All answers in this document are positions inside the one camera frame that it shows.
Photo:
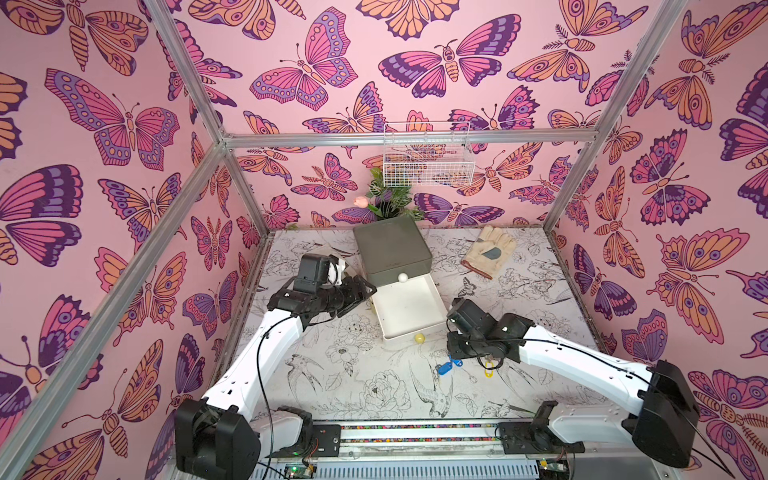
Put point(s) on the key with blue tag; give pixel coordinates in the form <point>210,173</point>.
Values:
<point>443,369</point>

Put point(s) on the grey three-drawer storage box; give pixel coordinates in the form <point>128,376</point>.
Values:
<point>396,259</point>

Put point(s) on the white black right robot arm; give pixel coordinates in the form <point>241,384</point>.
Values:
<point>657,411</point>

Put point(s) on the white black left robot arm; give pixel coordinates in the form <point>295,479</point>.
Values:
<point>214,436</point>

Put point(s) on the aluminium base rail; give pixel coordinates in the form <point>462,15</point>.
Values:
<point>454,449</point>

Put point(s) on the white wire wall basket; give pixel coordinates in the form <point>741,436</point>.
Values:
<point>423,157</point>

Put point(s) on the aluminium cage frame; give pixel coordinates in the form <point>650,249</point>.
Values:
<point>107,139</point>

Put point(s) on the potted green plant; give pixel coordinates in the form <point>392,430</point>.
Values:
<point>385,202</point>

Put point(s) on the beige work glove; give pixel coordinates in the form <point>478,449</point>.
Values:
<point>490,252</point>

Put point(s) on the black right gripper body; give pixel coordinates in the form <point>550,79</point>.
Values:
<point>462,346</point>

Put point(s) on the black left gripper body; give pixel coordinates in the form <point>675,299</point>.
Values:
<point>341,298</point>

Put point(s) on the key with yellow tag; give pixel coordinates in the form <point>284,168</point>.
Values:
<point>488,368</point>

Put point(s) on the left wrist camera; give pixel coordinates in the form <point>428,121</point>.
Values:
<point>318,271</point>

